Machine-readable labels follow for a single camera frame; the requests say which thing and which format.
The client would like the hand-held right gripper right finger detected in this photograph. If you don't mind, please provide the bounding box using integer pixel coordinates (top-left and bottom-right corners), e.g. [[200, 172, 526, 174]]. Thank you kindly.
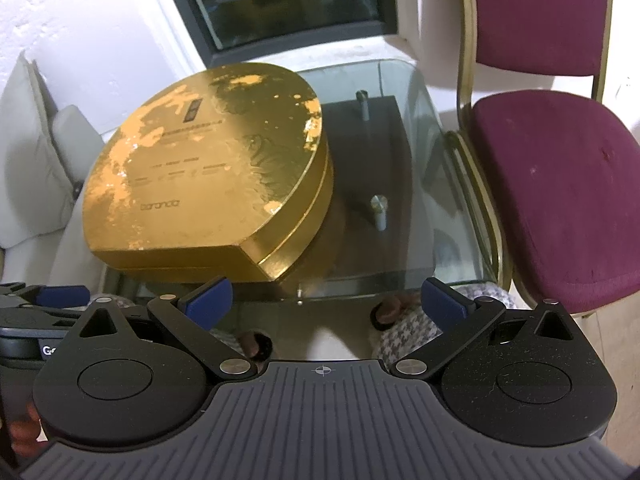
[[390, 277, 576, 380]]

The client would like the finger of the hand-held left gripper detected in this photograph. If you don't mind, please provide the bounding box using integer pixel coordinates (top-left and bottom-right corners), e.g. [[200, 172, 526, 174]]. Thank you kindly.
[[0, 282, 93, 318]]

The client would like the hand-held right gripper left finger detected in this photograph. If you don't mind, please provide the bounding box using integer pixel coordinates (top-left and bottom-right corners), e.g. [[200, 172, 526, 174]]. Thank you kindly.
[[75, 276, 258, 380]]

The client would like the gold round box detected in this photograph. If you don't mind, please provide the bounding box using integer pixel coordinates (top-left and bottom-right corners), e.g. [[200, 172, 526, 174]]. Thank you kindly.
[[82, 62, 329, 268]]

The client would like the dark brown slipper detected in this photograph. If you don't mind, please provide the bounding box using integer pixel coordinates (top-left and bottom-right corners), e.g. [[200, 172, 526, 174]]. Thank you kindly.
[[240, 330, 275, 361], [370, 295, 423, 332]]

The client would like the glass side table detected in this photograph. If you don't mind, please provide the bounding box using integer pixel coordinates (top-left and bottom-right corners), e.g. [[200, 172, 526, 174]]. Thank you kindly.
[[100, 57, 501, 307]]

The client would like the white cushion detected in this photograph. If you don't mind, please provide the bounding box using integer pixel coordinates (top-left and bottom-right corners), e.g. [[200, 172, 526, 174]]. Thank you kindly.
[[0, 52, 76, 250]]

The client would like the dark table base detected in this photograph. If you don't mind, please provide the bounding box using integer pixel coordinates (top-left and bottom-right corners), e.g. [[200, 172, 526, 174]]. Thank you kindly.
[[320, 95, 436, 281]]

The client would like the dark framed window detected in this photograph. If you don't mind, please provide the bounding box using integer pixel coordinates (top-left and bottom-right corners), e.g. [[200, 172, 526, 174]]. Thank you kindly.
[[157, 0, 401, 66]]

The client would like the maroon chair with gold frame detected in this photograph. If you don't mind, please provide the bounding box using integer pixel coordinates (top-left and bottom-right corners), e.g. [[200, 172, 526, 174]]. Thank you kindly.
[[452, 0, 640, 318]]

